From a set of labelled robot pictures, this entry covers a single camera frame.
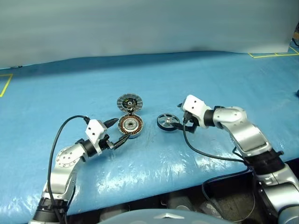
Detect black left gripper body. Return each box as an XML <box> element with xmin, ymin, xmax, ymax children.
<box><xmin>99</xmin><ymin>133</ymin><xmax>115</xmax><ymax>152</ymax></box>

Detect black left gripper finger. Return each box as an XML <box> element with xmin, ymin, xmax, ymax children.
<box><xmin>112</xmin><ymin>136</ymin><xmax>129</xmax><ymax>150</ymax></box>
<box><xmin>103</xmin><ymin>118</ymin><xmax>119</xmax><ymax>128</ymax></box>

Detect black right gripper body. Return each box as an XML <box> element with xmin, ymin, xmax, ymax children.
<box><xmin>183</xmin><ymin>111</ymin><xmax>199</xmax><ymax>133</ymax></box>

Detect black spoked rotor silver hub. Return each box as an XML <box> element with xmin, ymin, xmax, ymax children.
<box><xmin>157</xmin><ymin>112</ymin><xmax>181</xmax><ymax>132</ymax></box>

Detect grey motor housing copper windings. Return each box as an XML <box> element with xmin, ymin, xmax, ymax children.
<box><xmin>117</xmin><ymin>115</ymin><xmax>143</xmax><ymax>140</ymax></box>

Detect silver hinged motor lid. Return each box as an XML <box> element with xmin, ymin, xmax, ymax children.
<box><xmin>116</xmin><ymin>93</ymin><xmax>143</xmax><ymax>115</ymax></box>

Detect blue plastic table cover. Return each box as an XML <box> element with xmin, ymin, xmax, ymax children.
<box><xmin>0</xmin><ymin>50</ymin><xmax>299</xmax><ymax>224</ymax></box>

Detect dark grey rounded shape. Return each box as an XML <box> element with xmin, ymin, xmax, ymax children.
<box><xmin>167</xmin><ymin>196</ymin><xmax>195</xmax><ymax>210</ymax></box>
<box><xmin>199</xmin><ymin>200</ymin><xmax>222</xmax><ymax>214</ymax></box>

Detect grey rounded robot torso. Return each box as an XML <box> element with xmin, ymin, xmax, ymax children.
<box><xmin>99</xmin><ymin>208</ymin><xmax>225</xmax><ymax>224</ymax></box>

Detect dark background equipment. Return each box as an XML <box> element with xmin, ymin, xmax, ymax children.
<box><xmin>290</xmin><ymin>30</ymin><xmax>299</xmax><ymax>47</ymax></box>

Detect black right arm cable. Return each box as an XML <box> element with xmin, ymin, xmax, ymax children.
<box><xmin>183</xmin><ymin>114</ymin><xmax>257</xmax><ymax>173</ymax></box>

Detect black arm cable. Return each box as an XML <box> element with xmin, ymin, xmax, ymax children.
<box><xmin>46</xmin><ymin>115</ymin><xmax>91</xmax><ymax>224</ymax></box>
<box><xmin>183</xmin><ymin>114</ymin><xmax>257</xmax><ymax>173</ymax></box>

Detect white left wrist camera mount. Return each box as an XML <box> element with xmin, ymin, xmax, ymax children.
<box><xmin>85</xmin><ymin>119</ymin><xmax>107</xmax><ymax>156</ymax></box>

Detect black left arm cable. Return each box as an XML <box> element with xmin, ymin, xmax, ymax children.
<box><xmin>46</xmin><ymin>115</ymin><xmax>91</xmax><ymax>224</ymax></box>

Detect thin black cable loop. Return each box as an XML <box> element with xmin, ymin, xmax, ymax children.
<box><xmin>201</xmin><ymin>171</ymin><xmax>260</xmax><ymax>223</ymax></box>

